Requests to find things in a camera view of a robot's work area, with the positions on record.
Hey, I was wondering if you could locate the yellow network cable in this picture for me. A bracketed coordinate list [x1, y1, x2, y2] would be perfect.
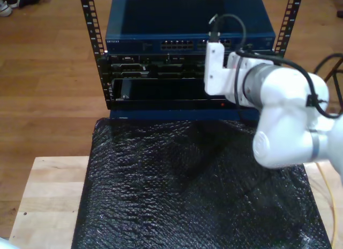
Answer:
[317, 163, 338, 249]

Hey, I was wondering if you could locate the black rack server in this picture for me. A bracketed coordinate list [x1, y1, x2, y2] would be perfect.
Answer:
[106, 53, 274, 80]

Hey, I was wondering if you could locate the blue rack base board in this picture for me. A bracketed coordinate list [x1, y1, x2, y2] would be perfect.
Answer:
[109, 108, 262, 122]

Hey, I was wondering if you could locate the black bubble mat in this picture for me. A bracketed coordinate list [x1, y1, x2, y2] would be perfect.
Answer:
[71, 117, 333, 249]

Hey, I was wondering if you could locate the white sneaker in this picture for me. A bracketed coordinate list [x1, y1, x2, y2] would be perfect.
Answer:
[0, 0, 13, 18]

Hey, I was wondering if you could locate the black perforated rack post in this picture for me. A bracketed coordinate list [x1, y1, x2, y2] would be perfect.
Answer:
[78, 0, 113, 111]
[272, 0, 305, 64]

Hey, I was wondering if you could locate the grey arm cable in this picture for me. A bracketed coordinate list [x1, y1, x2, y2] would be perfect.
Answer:
[313, 53, 343, 74]

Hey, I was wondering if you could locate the blue network switch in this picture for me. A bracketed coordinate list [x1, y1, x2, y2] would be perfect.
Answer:
[105, 0, 277, 55]

